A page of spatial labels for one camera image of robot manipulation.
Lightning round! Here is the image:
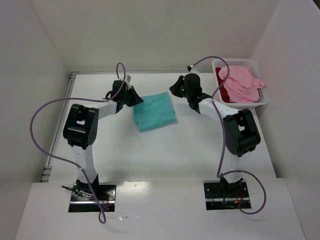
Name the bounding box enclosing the teal t shirt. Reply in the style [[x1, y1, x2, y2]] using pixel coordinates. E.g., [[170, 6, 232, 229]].
[[132, 92, 178, 133]]

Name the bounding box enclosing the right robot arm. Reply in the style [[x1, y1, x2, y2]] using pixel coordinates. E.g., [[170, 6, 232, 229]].
[[169, 73, 261, 196]]

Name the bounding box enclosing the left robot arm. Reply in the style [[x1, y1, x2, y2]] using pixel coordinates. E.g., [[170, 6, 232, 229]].
[[63, 75, 144, 199]]

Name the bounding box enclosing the red t shirt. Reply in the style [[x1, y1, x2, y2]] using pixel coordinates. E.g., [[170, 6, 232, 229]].
[[215, 66, 233, 103]]

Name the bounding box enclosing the pink t shirt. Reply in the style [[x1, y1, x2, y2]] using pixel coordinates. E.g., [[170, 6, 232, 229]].
[[223, 66, 266, 104]]

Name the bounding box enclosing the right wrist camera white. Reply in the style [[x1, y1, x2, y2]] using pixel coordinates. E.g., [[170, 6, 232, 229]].
[[187, 65, 199, 75]]

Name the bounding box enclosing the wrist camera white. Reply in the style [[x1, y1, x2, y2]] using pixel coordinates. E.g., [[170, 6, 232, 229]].
[[125, 74, 132, 84], [187, 65, 199, 75]]

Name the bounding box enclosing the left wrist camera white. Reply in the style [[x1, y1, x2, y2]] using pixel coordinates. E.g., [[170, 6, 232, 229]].
[[125, 74, 132, 84]]

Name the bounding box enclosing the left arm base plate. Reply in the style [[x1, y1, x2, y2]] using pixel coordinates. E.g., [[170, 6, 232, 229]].
[[64, 183, 117, 213]]

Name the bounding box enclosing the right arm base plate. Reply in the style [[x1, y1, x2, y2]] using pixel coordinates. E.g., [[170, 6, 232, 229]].
[[203, 180, 252, 211]]

